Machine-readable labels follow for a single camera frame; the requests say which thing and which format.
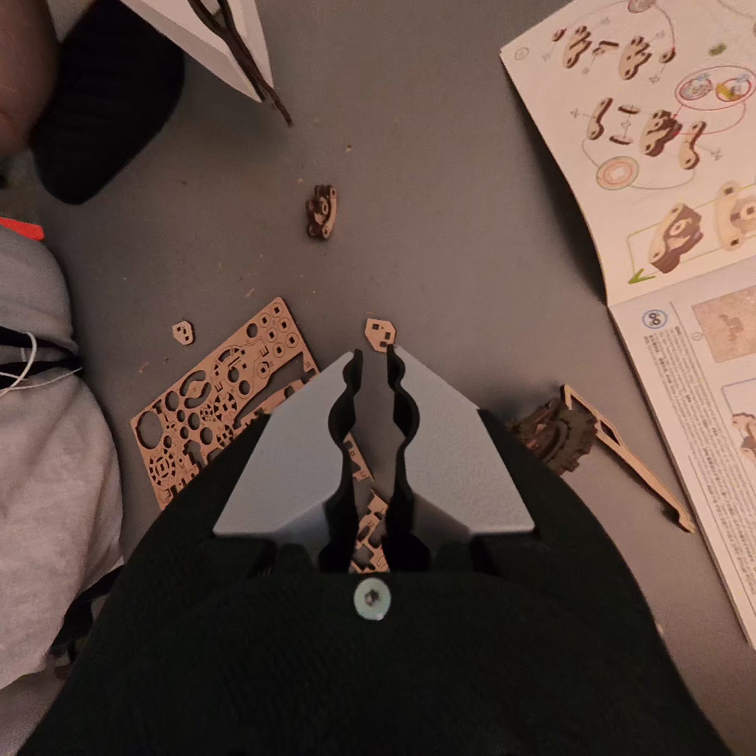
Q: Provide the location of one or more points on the laser-cut plywood parts sheet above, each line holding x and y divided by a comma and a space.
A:
298, 361

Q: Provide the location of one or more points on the person's pale grey clothing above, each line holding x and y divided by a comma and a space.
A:
53, 472

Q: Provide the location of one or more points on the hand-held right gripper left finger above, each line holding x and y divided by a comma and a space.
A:
277, 472

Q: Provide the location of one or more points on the wooden gear mechanism model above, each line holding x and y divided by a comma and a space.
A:
549, 437

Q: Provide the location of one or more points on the person's bare leg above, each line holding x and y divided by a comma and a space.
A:
23, 71

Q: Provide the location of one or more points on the black seat cushion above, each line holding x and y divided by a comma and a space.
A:
112, 106

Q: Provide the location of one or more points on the assembly instruction booklet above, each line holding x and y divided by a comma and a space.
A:
667, 195

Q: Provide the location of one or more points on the small wooden part square holes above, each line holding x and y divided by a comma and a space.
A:
182, 334
378, 331

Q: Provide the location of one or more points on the dark stacked wooden block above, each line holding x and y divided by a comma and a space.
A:
322, 209

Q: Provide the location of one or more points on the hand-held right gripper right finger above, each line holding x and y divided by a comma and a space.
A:
466, 472

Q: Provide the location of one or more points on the white cardboard box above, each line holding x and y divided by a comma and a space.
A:
165, 12

